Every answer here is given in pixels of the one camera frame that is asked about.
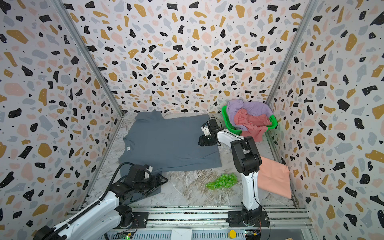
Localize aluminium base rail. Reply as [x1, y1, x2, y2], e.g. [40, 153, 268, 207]
[109, 206, 317, 240]

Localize green plastic basket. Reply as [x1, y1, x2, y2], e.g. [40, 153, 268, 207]
[221, 104, 278, 136]

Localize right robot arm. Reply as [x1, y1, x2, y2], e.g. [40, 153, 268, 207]
[199, 119, 270, 228]

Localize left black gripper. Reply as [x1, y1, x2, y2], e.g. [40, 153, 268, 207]
[133, 172, 168, 196]

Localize corner aluminium post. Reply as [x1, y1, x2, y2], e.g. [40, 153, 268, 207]
[266, 0, 319, 107]
[52, 1, 124, 118]

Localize white box on rail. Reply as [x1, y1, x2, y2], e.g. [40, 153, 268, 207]
[171, 229, 193, 240]

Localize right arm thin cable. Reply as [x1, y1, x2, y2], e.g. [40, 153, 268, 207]
[209, 116, 272, 240]

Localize lilac t-shirt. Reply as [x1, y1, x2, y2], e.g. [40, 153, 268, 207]
[225, 99, 273, 131]

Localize green toy grapes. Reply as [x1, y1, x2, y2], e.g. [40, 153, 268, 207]
[206, 173, 238, 190]

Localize grey t-shirt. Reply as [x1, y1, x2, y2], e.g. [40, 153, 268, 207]
[117, 112, 224, 207]

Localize yellow round cap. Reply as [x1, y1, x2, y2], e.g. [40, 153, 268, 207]
[229, 230, 237, 239]

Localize left corner aluminium post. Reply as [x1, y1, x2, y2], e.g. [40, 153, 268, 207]
[52, 1, 124, 118]

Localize folded salmon t-shirt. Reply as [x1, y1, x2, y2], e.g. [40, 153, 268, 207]
[258, 157, 292, 199]

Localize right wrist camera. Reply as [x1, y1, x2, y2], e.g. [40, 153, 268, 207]
[201, 123, 211, 137]

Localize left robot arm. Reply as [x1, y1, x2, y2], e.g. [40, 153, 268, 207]
[33, 163, 168, 240]

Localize dark pink t-shirt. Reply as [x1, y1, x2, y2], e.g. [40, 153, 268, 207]
[234, 109, 272, 143]

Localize right corner aluminium post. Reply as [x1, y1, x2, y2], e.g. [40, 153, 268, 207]
[266, 0, 319, 107]

